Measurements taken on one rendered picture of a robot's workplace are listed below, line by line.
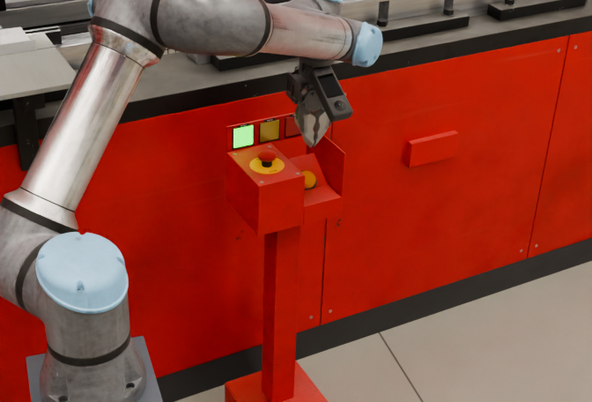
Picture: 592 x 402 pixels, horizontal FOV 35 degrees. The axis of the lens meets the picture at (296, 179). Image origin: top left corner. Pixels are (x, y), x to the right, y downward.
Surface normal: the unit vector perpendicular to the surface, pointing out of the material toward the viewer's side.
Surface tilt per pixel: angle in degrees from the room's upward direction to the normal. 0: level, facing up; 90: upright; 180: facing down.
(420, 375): 0
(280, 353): 90
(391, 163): 90
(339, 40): 85
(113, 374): 72
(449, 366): 0
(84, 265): 7
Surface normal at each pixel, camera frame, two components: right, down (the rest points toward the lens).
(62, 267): 0.14, -0.81
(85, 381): 0.07, 0.22
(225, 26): 0.42, 0.34
